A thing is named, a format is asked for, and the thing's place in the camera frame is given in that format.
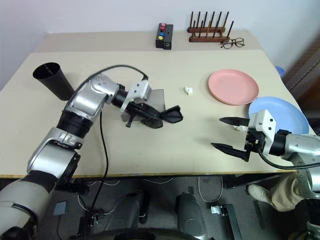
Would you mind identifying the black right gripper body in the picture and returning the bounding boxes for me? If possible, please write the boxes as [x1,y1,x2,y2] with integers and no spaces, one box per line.
[244,127,267,153]

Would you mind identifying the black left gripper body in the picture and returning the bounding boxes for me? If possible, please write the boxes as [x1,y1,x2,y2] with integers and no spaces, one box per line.
[124,98,145,128]

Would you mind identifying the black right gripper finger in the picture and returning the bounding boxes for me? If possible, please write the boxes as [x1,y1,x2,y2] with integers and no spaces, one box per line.
[219,116,251,127]
[210,142,250,163]

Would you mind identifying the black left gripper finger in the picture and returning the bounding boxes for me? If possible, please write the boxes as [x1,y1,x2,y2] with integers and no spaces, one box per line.
[138,110,165,122]
[142,104,168,118]

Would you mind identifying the black sunglasses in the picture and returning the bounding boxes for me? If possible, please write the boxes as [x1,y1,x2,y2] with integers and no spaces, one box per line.
[141,105,184,129]

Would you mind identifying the grey open glasses case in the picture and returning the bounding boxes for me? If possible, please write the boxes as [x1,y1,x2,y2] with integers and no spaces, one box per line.
[120,88,168,122]

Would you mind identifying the pink plate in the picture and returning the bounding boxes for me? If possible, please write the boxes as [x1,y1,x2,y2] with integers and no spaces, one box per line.
[208,69,260,106]

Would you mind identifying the blue plate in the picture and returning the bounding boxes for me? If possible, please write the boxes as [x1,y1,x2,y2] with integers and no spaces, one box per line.
[248,96,310,136]

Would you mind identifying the white shoe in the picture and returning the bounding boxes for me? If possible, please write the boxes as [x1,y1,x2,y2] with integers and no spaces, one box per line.
[247,184,274,205]

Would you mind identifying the beige trouser leg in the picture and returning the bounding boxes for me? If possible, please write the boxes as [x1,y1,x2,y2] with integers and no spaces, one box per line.
[269,173,305,211]

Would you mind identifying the black box with coloured buttons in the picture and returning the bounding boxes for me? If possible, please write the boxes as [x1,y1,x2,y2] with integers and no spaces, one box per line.
[155,23,167,49]

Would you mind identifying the plain black box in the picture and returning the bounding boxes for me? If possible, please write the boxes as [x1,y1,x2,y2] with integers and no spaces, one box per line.
[162,24,174,51]

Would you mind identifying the dark rounded shape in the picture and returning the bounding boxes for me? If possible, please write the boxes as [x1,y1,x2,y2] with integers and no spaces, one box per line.
[109,191,151,240]
[175,192,209,240]

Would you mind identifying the dark-framed clear eyeglasses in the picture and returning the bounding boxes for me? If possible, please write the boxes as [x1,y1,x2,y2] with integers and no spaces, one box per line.
[220,37,246,50]

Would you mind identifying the black plastic cup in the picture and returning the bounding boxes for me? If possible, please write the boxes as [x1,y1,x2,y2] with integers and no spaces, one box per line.
[32,62,75,101]

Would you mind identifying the dark ribbed object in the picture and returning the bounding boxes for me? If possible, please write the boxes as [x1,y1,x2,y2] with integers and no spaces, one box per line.
[281,37,320,118]

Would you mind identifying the brown wooden peg rack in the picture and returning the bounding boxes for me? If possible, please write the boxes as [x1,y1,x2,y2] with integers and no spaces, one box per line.
[187,10,235,43]

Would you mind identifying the small grey square pad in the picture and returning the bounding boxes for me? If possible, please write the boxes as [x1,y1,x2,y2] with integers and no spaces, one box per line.
[53,201,68,216]

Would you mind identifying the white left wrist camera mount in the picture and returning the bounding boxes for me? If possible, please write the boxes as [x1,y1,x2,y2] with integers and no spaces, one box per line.
[119,79,153,113]

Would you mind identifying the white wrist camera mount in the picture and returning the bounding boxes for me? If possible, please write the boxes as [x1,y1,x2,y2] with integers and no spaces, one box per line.
[248,109,278,156]
[119,79,153,113]

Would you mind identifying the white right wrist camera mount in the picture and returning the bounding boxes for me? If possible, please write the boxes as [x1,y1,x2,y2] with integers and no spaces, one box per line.
[248,109,278,156]

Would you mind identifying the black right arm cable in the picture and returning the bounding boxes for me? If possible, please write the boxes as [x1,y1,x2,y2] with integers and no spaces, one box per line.
[257,149,320,170]

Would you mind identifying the black table frame bar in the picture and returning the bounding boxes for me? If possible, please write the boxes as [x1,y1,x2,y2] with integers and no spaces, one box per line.
[222,174,281,190]

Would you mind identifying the white floor cable loop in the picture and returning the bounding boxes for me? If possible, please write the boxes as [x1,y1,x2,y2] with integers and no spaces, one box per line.
[197,176,224,203]

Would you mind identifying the black foot with metal bracket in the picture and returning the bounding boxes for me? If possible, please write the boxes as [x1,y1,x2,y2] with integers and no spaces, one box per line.
[210,203,243,240]

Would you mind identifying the black table frame bracket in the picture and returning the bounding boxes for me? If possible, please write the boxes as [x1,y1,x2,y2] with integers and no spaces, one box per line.
[54,174,90,196]

